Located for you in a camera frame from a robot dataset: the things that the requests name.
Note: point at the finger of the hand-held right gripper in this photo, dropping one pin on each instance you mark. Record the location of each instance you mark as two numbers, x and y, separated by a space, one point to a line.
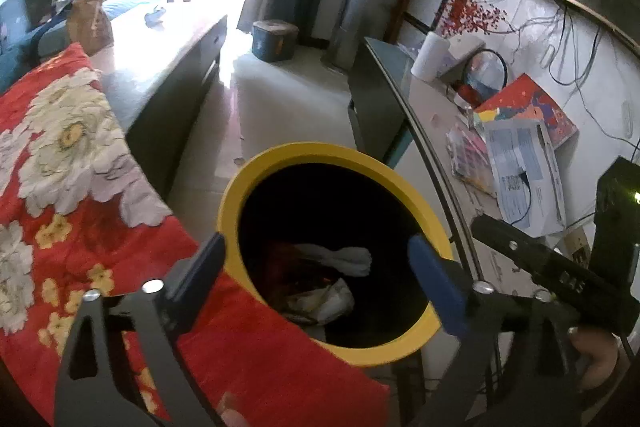
540 264

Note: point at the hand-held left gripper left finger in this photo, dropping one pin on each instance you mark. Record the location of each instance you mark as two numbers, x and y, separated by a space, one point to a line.
200 274

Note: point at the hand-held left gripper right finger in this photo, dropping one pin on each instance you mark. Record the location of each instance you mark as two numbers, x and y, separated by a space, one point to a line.
435 287

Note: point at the yellow trash bin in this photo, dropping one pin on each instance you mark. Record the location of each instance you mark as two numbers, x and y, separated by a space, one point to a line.
230 217

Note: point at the red plastic bag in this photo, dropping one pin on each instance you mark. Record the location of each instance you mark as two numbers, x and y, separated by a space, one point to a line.
285 264

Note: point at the white plastic bag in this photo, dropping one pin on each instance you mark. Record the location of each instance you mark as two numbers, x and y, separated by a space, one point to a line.
332 302

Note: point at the person's right hand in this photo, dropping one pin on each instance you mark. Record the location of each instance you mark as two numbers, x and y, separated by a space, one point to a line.
597 357

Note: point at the person's left hand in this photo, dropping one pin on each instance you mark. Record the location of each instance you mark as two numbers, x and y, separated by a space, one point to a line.
236 413

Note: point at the beige power strip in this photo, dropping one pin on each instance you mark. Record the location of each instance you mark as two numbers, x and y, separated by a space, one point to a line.
579 247

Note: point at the red floral blanket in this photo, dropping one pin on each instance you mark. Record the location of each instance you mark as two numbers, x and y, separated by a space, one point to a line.
260 357

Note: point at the white printed paper sheets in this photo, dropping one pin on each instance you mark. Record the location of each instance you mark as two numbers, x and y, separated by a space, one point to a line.
515 157

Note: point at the pastel coloured packet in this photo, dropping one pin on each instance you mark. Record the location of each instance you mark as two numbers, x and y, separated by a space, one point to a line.
467 157

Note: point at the red book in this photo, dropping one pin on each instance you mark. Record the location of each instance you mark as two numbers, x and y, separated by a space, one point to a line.
535 104

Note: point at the television cabinet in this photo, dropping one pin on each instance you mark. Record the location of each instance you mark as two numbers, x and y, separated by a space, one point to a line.
420 117

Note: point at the grey table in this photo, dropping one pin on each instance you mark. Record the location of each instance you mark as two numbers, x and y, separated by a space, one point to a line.
150 62

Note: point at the white box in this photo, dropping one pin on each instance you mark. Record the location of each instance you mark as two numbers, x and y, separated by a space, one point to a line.
462 49

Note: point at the white paper roll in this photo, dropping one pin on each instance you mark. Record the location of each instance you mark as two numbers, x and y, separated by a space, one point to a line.
429 57

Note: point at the blue grey box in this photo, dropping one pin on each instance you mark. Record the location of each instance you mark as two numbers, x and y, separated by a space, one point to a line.
274 42

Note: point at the small dark object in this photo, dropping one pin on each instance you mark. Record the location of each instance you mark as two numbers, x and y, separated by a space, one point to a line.
154 17

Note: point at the red berry branches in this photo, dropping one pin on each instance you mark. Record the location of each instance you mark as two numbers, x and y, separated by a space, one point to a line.
467 13

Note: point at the brown paper bag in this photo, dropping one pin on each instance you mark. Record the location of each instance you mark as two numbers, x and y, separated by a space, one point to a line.
90 24

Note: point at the blue sofa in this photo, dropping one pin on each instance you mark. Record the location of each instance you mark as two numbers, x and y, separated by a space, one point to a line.
15 42

